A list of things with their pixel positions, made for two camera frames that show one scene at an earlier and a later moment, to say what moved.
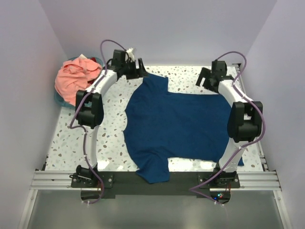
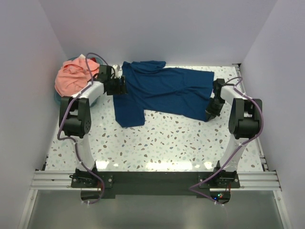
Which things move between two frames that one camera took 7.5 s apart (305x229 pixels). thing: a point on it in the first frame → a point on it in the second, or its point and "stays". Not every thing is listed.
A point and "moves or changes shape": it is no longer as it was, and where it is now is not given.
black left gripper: [137, 67] → [119, 87]
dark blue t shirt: [161, 125] moves or changes shape
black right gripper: [206, 79] → [213, 109]
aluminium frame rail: [248, 181] stays
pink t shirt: [74, 75] stays
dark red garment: [94, 59] stays
